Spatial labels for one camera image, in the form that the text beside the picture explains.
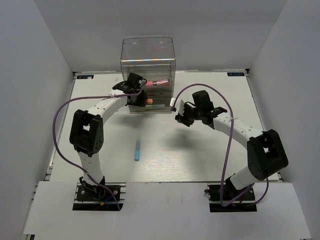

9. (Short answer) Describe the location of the purple cable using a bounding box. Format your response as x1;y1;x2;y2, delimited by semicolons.
172;83;270;207
53;79;148;211

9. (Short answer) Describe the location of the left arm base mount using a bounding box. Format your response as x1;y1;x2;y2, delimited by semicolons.
72;183;126;212

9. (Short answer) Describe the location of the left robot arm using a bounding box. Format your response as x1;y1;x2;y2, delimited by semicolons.
69;73;148;200

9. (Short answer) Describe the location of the left blue table label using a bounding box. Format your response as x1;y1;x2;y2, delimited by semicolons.
76;74;94;80

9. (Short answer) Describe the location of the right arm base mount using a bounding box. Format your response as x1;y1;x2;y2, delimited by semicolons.
204;183;258;213

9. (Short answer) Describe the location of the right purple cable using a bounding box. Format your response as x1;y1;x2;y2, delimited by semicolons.
172;83;270;207

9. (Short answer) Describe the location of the clear acrylic drawer organizer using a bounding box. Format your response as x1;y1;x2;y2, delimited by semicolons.
120;35;176;114

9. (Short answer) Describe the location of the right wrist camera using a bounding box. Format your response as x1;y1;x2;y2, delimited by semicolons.
169;98;185;116

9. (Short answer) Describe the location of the green highlighter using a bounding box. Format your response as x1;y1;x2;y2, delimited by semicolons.
144;104;166;112

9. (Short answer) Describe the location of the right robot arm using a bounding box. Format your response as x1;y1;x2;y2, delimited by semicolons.
170;90;289;200

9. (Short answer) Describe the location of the right blue table label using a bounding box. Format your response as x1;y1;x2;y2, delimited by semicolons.
227;72;245;77

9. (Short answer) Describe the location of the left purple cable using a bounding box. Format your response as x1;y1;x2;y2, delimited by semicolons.
53;79;148;211

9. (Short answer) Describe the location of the blue highlighter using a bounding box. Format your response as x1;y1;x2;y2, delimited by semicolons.
133;139;141;162

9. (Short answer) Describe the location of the pink capped marker tube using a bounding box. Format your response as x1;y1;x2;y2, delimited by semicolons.
145;78;171;87

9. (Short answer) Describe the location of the blue table label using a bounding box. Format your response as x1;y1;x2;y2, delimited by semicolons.
227;72;245;77
76;74;94;80

